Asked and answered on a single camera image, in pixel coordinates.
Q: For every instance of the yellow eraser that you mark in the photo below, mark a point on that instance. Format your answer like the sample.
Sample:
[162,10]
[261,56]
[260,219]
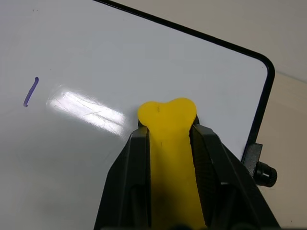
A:
[172,153]

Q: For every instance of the black-framed whiteboard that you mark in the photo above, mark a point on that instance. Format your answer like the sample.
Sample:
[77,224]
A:
[120,72]

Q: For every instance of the black whiteboard stand knob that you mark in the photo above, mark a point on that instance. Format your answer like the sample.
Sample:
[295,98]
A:
[260,169]

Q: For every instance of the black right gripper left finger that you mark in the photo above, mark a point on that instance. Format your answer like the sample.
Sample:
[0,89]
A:
[126,177]

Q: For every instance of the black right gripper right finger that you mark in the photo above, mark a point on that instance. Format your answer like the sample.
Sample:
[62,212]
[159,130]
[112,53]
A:
[225,172]

